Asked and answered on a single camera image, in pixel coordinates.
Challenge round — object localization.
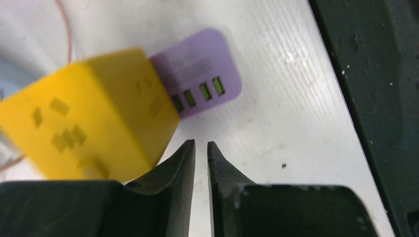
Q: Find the thin pink charging cable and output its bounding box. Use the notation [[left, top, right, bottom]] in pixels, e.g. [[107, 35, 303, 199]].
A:
[[54, 0, 73, 64]]

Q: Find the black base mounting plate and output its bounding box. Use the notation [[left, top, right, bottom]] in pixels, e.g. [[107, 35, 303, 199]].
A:
[[309, 0, 419, 237]]

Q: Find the purple power strip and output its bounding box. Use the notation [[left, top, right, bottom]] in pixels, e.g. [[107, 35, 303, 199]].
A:
[[150, 28, 242, 119]]

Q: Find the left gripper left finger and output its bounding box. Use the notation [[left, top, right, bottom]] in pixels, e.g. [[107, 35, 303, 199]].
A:
[[0, 140, 195, 237]]

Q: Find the yellow cube socket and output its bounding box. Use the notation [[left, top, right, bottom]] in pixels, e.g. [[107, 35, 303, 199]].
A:
[[0, 48, 180, 182]]

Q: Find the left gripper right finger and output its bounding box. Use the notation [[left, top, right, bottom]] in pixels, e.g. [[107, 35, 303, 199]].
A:
[[207, 141, 377, 237]]

